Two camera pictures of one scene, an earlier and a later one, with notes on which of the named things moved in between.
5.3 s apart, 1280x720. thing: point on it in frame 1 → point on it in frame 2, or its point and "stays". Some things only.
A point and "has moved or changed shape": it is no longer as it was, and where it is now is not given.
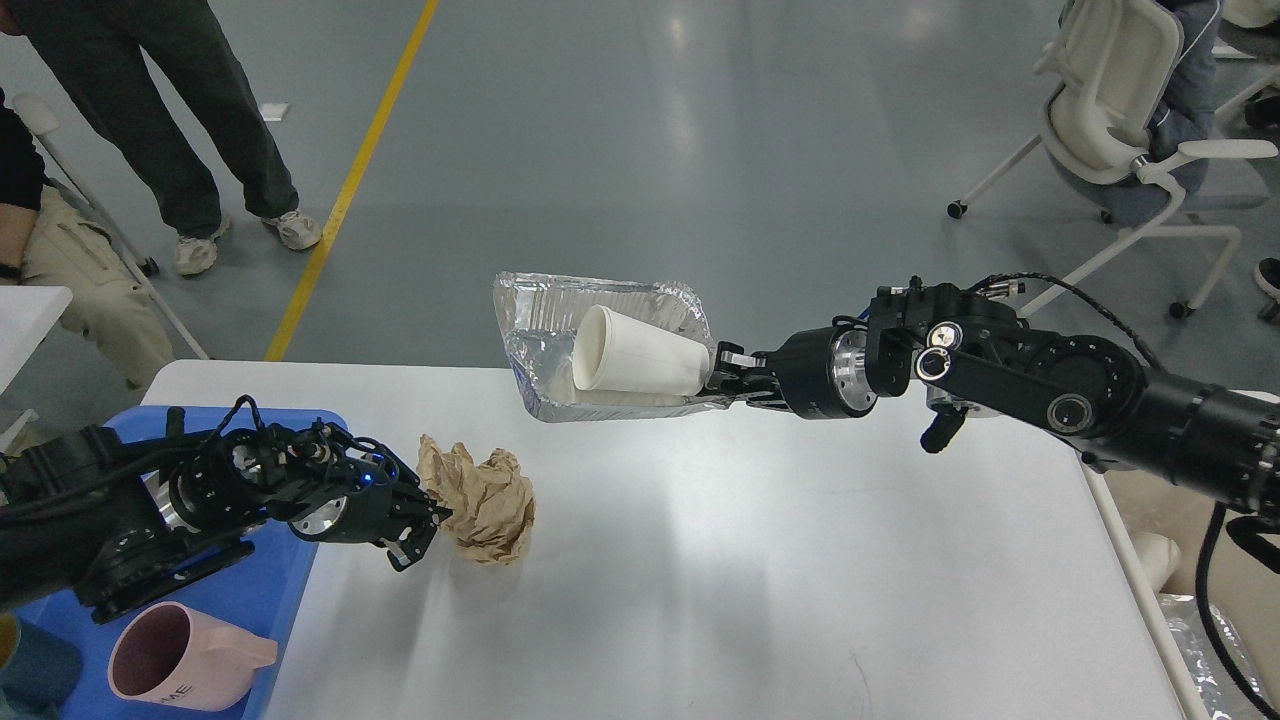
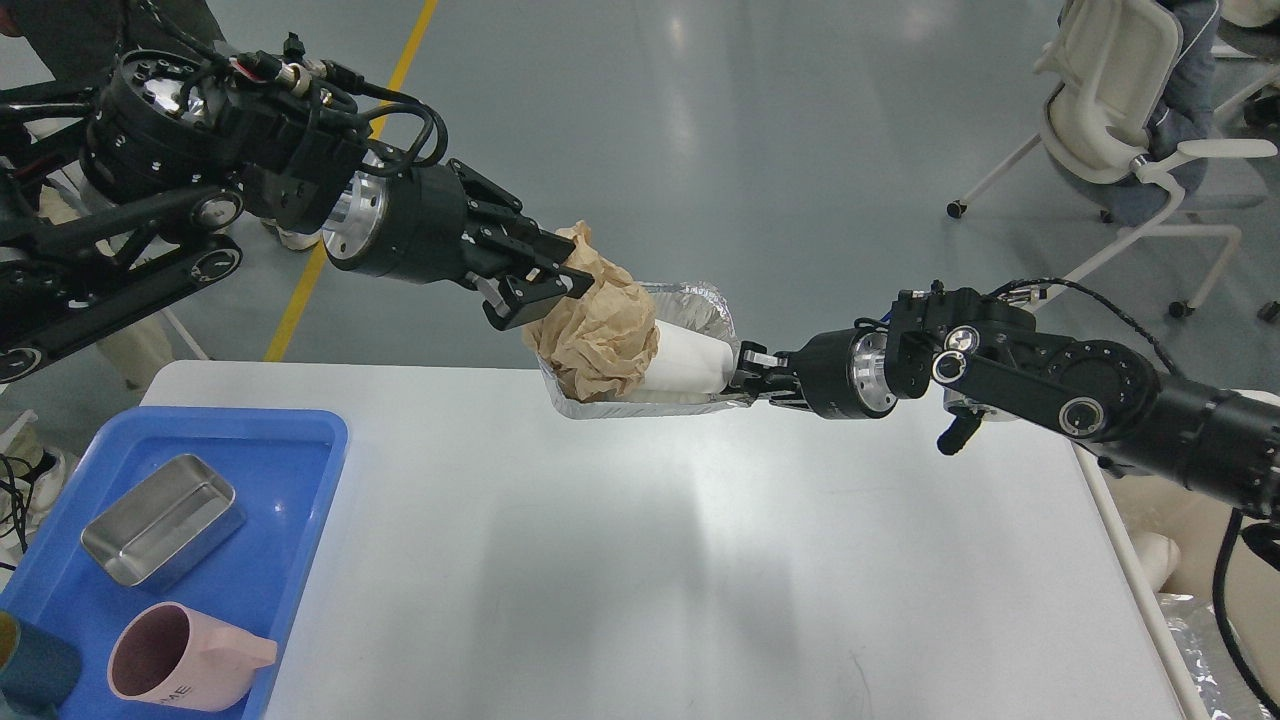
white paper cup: x=617 y=354 has moved or changed shape
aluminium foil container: x=583 y=348 has moved or changed shape
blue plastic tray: x=258 y=595 stays
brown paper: x=491 y=500 → x=599 y=342
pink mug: x=170 y=654 stays
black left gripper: x=364 y=506 → x=413 y=226
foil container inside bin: x=1221 y=689 stays
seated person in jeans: x=1186 y=110 stays
